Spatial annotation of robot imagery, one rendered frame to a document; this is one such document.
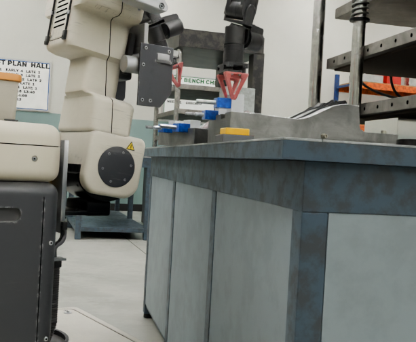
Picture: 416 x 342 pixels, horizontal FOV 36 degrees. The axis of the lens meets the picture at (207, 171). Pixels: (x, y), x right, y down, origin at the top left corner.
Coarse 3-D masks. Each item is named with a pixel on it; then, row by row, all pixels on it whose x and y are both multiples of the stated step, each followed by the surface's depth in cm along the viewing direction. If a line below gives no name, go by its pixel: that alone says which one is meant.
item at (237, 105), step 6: (228, 96) 180; (240, 96) 177; (198, 102) 176; (204, 102) 177; (210, 102) 177; (216, 102) 176; (222, 102) 176; (228, 102) 177; (234, 102) 177; (240, 102) 177; (216, 108) 180; (222, 108) 178; (228, 108) 177; (234, 108) 177; (240, 108) 177
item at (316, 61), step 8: (320, 0) 311; (320, 8) 311; (320, 16) 311; (320, 24) 312; (312, 32) 314; (320, 32) 312; (312, 40) 314; (320, 40) 312; (312, 48) 313; (320, 48) 312; (312, 56) 313; (320, 56) 312; (312, 64) 313; (320, 64) 312; (312, 72) 313; (320, 72) 313; (312, 80) 312; (320, 80) 313; (312, 88) 312; (320, 88) 313; (312, 96) 312; (320, 96) 314; (312, 104) 312
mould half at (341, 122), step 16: (240, 112) 171; (320, 112) 177; (336, 112) 178; (352, 112) 179; (208, 128) 195; (256, 128) 172; (272, 128) 174; (288, 128) 175; (304, 128) 176; (320, 128) 177; (336, 128) 178; (352, 128) 179
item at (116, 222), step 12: (144, 156) 580; (132, 204) 671; (72, 216) 654; (84, 216) 664; (96, 216) 671; (108, 216) 679; (120, 216) 686; (144, 216) 585; (84, 228) 568; (96, 228) 571; (108, 228) 574; (120, 228) 577; (132, 228) 581; (144, 228) 583
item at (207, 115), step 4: (188, 112) 187; (196, 112) 188; (204, 112) 187; (208, 112) 187; (212, 112) 187; (216, 112) 187; (220, 112) 187; (224, 112) 188; (200, 116) 188; (204, 116) 187; (208, 116) 187; (212, 116) 187; (212, 120) 191
